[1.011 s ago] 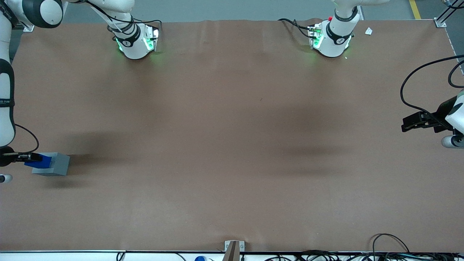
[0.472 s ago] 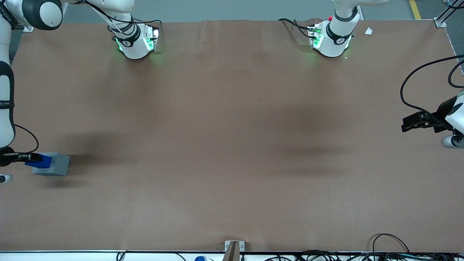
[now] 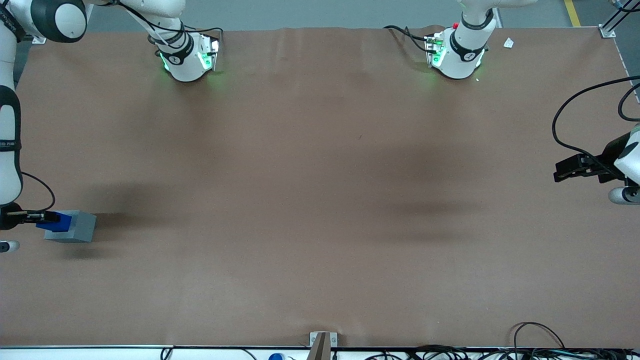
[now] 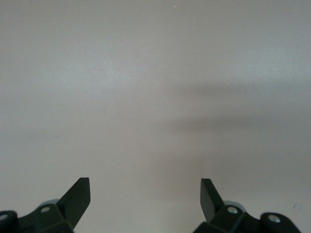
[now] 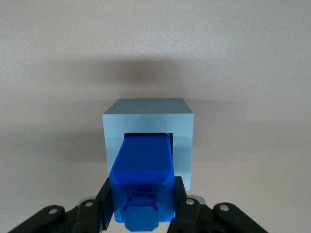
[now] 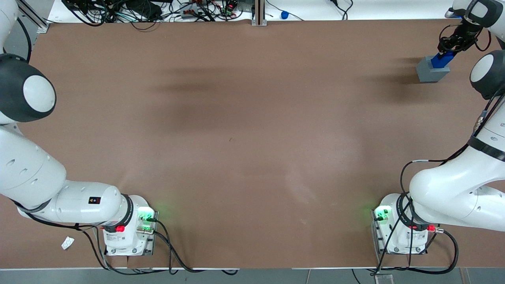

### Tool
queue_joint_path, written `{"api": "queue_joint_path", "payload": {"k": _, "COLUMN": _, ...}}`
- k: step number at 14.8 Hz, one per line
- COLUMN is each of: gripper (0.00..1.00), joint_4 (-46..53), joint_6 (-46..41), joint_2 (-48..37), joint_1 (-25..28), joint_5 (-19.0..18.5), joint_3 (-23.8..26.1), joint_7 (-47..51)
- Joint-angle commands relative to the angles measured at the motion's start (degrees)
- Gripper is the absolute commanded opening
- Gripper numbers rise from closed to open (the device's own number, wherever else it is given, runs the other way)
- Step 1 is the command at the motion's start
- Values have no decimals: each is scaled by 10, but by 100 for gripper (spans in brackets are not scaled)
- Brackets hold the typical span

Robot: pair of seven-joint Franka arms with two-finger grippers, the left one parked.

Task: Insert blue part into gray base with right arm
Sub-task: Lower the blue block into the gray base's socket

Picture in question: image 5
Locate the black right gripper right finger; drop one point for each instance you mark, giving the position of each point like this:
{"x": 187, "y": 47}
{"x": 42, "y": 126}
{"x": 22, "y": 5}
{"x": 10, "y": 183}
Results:
{"x": 194, "y": 216}

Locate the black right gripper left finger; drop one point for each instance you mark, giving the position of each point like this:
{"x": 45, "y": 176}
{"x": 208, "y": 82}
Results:
{"x": 80, "y": 216}

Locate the blue plastic insert part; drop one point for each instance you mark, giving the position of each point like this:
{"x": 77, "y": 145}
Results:
{"x": 143, "y": 165}

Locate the gray square socket base block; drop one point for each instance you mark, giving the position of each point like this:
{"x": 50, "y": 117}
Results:
{"x": 148, "y": 119}

